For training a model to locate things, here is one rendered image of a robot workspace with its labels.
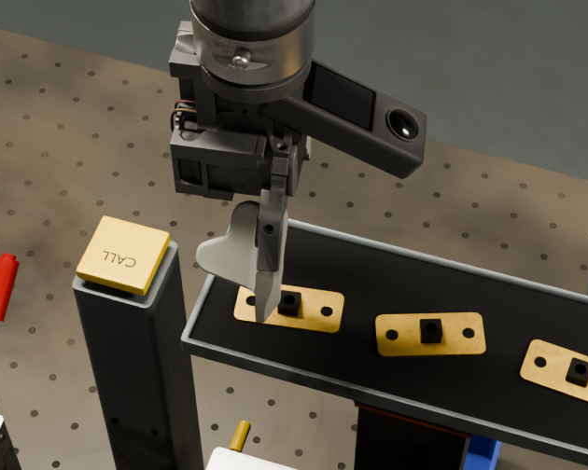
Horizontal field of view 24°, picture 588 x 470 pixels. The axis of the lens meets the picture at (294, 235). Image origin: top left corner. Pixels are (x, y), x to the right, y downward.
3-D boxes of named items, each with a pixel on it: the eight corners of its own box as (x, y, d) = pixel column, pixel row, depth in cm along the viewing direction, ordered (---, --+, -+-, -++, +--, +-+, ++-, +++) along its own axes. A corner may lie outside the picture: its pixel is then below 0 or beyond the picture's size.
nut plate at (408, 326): (378, 358, 105) (378, 350, 104) (374, 316, 107) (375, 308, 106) (485, 355, 105) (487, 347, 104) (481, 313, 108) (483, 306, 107)
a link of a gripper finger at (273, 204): (259, 254, 95) (272, 133, 92) (285, 257, 95) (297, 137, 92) (248, 276, 90) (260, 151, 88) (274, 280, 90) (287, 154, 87)
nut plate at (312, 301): (232, 320, 107) (231, 311, 106) (242, 281, 109) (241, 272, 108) (338, 335, 106) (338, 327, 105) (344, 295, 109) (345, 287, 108)
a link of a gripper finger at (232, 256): (196, 311, 97) (205, 186, 94) (278, 322, 96) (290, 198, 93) (187, 326, 94) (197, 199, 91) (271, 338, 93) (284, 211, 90)
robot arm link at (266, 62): (324, -40, 83) (302, 57, 78) (323, 14, 86) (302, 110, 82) (203, -54, 83) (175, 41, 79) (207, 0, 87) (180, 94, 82)
